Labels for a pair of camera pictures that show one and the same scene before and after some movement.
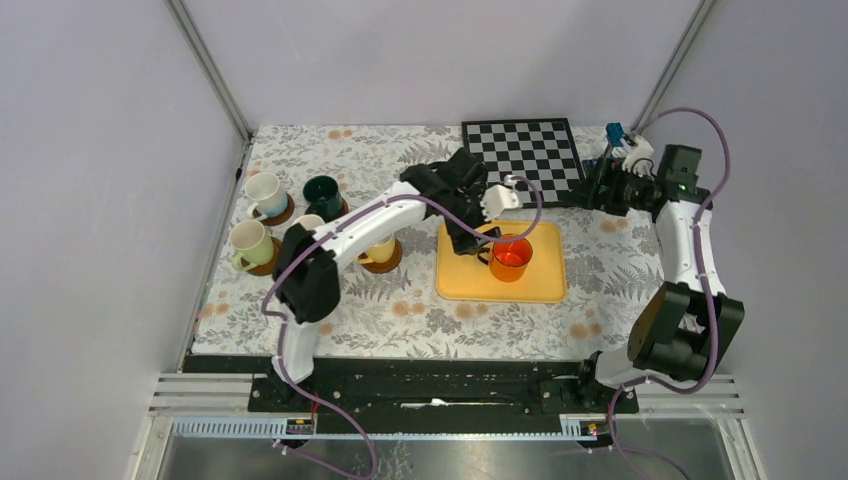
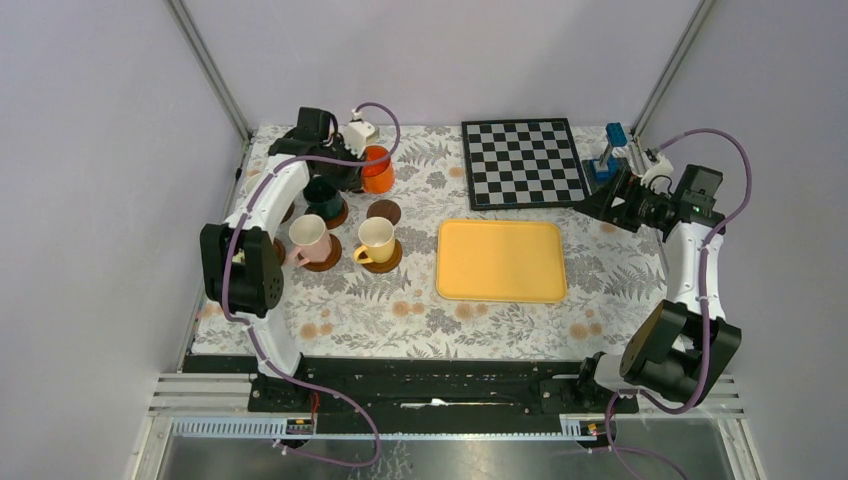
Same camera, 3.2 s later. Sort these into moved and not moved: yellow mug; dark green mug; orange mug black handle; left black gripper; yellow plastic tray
Moved: orange mug black handle; left black gripper
Not moved: dark green mug; yellow plastic tray; yellow mug
